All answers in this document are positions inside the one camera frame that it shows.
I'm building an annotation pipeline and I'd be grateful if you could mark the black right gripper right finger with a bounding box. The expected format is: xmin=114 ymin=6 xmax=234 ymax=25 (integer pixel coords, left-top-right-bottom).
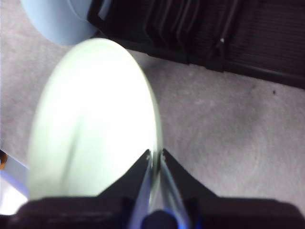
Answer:
xmin=160 ymin=148 xmax=305 ymax=229

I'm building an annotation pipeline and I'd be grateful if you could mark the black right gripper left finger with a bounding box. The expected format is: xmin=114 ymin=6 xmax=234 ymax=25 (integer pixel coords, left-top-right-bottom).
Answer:
xmin=0 ymin=149 xmax=153 ymax=229

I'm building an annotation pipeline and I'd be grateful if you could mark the pale green plate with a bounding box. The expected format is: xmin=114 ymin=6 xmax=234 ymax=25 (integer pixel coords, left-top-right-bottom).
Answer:
xmin=27 ymin=37 xmax=164 ymax=201

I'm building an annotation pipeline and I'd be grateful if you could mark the light blue plate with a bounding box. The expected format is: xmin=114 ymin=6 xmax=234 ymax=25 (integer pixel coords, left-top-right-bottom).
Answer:
xmin=20 ymin=0 xmax=98 ymax=45

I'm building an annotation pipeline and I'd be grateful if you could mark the black plastic plate rack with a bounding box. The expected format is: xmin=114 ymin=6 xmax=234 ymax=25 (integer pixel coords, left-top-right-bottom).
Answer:
xmin=87 ymin=0 xmax=305 ymax=90

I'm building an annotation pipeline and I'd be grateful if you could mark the pale metal frame bar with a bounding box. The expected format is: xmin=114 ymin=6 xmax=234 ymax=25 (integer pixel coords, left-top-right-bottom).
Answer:
xmin=0 ymin=149 xmax=30 ymax=217

